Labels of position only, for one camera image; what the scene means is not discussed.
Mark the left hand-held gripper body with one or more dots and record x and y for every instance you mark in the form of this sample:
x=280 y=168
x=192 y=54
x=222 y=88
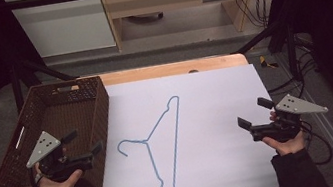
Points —
x=43 y=147

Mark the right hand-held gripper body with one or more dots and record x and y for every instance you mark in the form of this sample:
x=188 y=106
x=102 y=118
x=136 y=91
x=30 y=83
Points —
x=298 y=106

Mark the person's right hand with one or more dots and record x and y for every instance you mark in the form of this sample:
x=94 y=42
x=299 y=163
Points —
x=287 y=146

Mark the brown woven basket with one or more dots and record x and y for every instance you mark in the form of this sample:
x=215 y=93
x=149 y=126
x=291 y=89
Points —
x=66 y=114

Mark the white table mat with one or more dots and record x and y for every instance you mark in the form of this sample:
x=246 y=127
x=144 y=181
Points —
x=217 y=105

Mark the yellow and black tool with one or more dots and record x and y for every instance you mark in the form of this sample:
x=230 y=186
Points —
x=266 y=62

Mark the black metal stand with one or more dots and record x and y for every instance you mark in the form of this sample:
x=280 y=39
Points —
x=17 y=88
x=291 y=50

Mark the white cabinet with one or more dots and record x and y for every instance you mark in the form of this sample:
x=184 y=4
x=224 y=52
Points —
x=66 y=25

